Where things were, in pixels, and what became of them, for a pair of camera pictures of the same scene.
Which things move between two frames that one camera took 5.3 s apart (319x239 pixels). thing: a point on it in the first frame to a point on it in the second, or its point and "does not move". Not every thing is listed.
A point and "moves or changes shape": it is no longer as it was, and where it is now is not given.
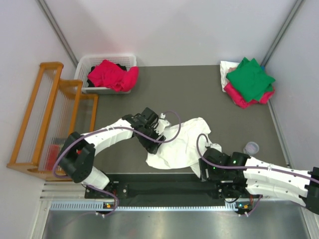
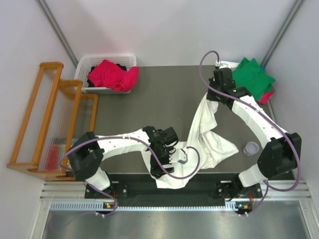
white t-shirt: x=182 y=153 moves or changes shape
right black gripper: x=203 y=176 to x=210 y=96
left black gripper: x=151 y=143 to x=161 y=170
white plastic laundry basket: x=87 y=61 does not move
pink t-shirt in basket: x=107 y=74 does not move
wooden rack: x=58 y=108 does not move
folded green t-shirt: x=250 y=80 does not move
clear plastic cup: x=251 y=148 does not move
